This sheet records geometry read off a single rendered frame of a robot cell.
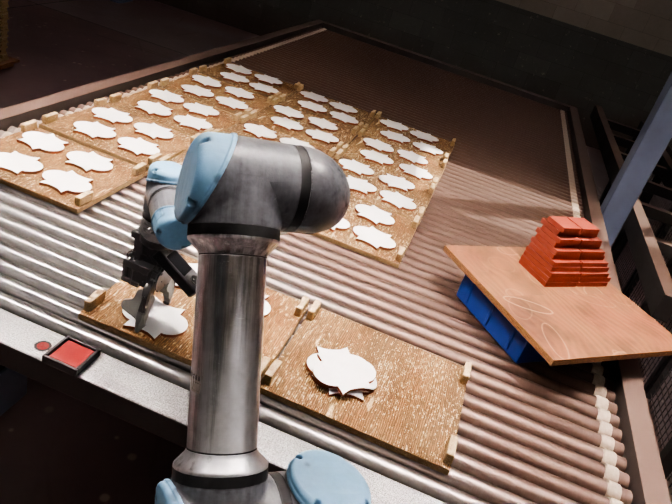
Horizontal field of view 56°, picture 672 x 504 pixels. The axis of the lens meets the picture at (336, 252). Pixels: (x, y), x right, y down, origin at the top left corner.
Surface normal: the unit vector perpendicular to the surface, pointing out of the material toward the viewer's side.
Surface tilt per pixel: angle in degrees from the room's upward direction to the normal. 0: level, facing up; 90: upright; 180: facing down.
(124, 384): 0
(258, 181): 56
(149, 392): 0
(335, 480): 11
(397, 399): 0
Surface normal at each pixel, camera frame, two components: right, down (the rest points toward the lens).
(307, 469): 0.40, -0.85
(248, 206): 0.37, -0.06
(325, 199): 0.61, 0.28
